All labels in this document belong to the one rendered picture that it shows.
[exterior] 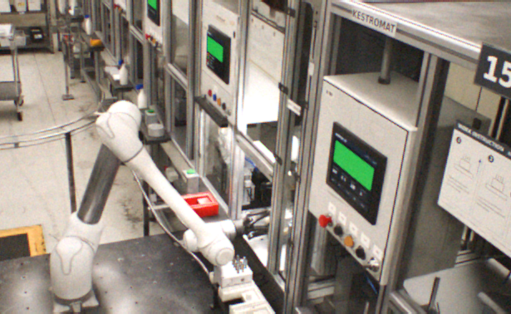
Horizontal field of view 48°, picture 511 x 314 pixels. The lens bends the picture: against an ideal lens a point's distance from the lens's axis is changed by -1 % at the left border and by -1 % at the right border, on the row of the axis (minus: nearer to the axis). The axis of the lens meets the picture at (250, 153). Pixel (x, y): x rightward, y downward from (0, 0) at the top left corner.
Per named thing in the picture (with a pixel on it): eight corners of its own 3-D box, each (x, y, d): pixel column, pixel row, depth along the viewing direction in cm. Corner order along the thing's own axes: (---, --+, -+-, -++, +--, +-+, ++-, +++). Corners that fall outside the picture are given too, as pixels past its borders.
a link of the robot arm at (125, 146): (144, 149, 215) (147, 134, 227) (112, 112, 208) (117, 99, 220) (116, 168, 218) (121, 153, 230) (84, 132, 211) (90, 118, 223)
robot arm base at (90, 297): (54, 323, 230) (53, 312, 228) (48, 289, 248) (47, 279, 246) (100, 313, 237) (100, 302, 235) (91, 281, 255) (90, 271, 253)
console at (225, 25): (195, 93, 280) (197, -4, 261) (249, 89, 291) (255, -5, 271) (227, 125, 246) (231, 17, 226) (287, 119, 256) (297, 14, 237)
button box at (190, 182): (181, 190, 286) (182, 169, 281) (197, 188, 289) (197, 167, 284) (186, 198, 280) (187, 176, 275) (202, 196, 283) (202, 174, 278)
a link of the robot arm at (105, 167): (51, 263, 248) (62, 235, 268) (89, 273, 252) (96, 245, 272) (105, 106, 220) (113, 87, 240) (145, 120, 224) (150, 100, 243)
